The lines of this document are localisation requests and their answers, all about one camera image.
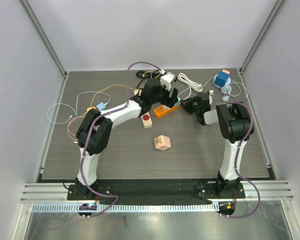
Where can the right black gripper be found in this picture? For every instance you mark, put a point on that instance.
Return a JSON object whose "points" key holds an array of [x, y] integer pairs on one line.
{"points": [[191, 106]]}

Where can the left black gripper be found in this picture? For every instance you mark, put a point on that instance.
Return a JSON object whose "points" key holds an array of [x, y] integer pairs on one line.
{"points": [[169, 101]]}

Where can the orange power strip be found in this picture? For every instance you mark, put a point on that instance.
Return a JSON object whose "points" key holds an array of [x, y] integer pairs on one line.
{"points": [[163, 110]]}

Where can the beige red power strip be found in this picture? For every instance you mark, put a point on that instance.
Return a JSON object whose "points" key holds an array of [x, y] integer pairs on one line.
{"points": [[145, 118]]}

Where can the pink cube socket adapter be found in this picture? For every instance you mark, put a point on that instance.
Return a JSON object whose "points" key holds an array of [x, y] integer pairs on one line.
{"points": [[162, 143]]}

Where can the light blue charger plug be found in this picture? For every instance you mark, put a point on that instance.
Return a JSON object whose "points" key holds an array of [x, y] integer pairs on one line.
{"points": [[101, 106]]}

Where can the teal charger plug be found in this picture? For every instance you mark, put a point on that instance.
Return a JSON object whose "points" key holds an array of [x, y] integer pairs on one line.
{"points": [[177, 103]]}

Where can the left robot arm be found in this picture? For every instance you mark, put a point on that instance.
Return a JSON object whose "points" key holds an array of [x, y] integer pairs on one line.
{"points": [[94, 132]]}

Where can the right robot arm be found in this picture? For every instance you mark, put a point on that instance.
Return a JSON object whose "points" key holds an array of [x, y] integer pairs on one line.
{"points": [[236, 125]]}

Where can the blue cube socket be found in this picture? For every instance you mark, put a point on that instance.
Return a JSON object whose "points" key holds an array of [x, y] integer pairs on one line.
{"points": [[221, 79]]}

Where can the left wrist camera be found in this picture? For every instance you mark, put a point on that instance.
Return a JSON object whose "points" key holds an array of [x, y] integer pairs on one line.
{"points": [[168, 79]]}

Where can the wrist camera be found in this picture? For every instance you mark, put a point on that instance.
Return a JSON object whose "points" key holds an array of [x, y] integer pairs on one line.
{"points": [[210, 95], [168, 79]]}

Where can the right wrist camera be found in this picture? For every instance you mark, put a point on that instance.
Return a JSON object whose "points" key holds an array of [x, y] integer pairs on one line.
{"points": [[210, 95]]}

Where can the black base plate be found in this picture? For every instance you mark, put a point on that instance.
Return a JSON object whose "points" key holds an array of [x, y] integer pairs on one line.
{"points": [[155, 192]]}

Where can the aluminium frame rail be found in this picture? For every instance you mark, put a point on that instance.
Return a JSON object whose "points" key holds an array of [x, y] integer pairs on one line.
{"points": [[269, 190]]}

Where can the right aluminium frame post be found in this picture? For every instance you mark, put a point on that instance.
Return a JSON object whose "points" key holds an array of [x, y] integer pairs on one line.
{"points": [[270, 19]]}

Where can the aluminium frame post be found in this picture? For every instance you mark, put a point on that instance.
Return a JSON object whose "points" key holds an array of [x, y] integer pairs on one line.
{"points": [[42, 35], [270, 19]]}

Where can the left aluminium frame post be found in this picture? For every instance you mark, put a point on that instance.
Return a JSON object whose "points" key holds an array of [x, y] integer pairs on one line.
{"points": [[42, 35]]}

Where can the white slotted cable duct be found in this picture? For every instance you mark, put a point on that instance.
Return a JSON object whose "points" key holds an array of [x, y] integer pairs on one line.
{"points": [[95, 208]]}

